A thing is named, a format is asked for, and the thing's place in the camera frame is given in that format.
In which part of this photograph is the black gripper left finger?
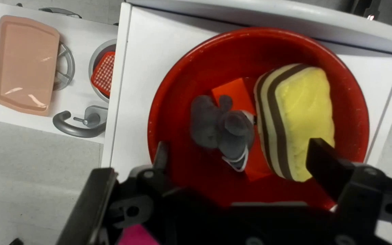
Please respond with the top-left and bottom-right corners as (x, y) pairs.
(132, 140), (180, 188)

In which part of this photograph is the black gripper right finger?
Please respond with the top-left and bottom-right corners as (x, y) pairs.
(305, 138), (388, 219)

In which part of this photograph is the red-orange plastic bowl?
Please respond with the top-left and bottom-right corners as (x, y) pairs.
(147, 26), (370, 213)

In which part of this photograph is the white toy sink counter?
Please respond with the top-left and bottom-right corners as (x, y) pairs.
(0, 0), (120, 145)

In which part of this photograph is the grey plush toy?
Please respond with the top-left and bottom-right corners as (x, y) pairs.
(189, 94), (255, 173)

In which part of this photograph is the white toy kitchen cabinet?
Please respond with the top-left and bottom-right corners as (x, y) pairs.
(101, 0), (392, 183)

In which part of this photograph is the grey toy faucet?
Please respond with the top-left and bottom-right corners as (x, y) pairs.
(52, 105), (109, 139)

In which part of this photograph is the orange flat block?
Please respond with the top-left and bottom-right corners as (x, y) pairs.
(211, 76), (275, 183)

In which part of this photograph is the orange mesh toy strainer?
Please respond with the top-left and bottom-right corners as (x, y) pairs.
(91, 49), (117, 100)

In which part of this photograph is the grey toy stove burner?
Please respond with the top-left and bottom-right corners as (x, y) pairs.
(52, 42), (76, 91)

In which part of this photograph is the pink plastic tray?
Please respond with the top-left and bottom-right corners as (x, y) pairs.
(0, 14), (63, 117)

